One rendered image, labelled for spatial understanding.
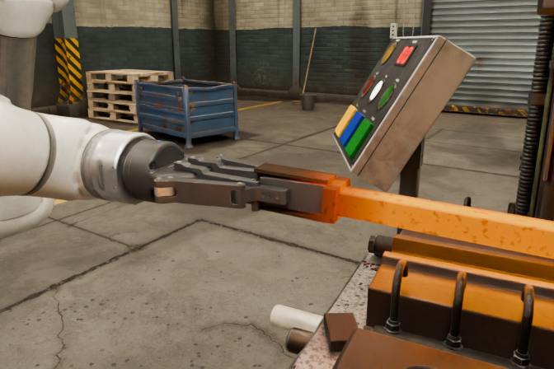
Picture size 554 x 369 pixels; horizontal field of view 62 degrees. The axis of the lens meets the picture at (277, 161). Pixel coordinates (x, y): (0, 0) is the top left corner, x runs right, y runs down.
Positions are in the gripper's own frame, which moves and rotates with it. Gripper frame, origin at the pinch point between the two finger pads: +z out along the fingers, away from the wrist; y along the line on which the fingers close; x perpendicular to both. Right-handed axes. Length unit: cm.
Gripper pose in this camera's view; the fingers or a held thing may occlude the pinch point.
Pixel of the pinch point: (296, 191)
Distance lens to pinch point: 47.5
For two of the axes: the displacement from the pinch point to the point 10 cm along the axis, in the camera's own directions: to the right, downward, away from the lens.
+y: -4.4, 2.2, -8.7
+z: 9.0, 1.0, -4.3
